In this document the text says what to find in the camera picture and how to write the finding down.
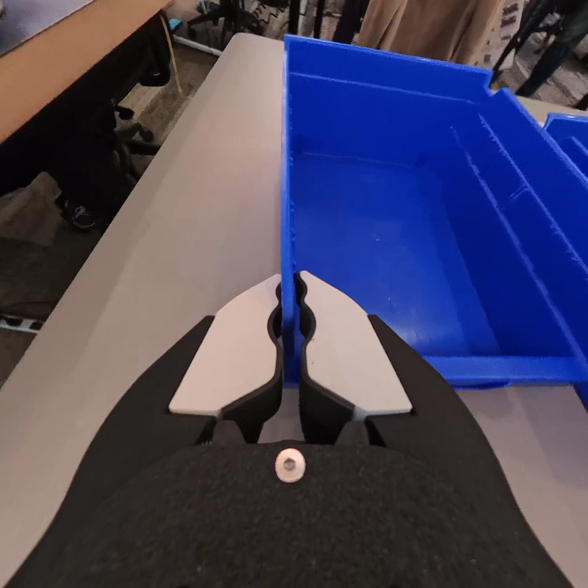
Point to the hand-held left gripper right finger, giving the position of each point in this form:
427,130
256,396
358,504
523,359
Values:
358,363

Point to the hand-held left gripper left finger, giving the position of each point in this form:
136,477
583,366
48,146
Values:
229,363

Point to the blue plastic bin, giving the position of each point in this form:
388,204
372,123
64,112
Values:
390,229
569,138

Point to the white power strip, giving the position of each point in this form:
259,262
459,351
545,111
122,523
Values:
20,324

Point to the black office chair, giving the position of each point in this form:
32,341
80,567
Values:
133,133

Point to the tan coat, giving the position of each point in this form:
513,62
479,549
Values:
427,27

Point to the brown wooden desk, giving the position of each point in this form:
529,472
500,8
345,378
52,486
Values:
55,59

